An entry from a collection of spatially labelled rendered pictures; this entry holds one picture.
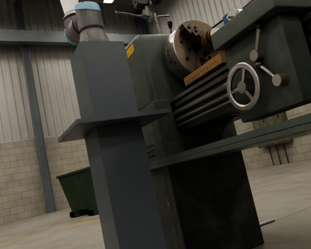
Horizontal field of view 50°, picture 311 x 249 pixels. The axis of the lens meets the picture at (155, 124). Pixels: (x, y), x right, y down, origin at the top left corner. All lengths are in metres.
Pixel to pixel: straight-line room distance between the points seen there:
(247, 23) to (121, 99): 0.63
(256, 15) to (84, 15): 0.84
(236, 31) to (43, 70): 11.61
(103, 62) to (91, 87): 0.13
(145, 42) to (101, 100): 0.56
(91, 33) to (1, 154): 10.08
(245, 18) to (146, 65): 0.83
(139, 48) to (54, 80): 10.69
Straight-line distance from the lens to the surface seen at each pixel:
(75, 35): 1.72
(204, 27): 1.89
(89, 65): 1.46
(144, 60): 1.83
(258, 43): 1.09
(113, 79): 1.47
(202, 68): 1.49
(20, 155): 11.56
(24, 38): 12.13
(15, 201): 11.41
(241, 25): 1.12
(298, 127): 0.97
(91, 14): 1.62
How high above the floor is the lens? 0.50
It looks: 8 degrees up
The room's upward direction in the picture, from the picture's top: 12 degrees counter-clockwise
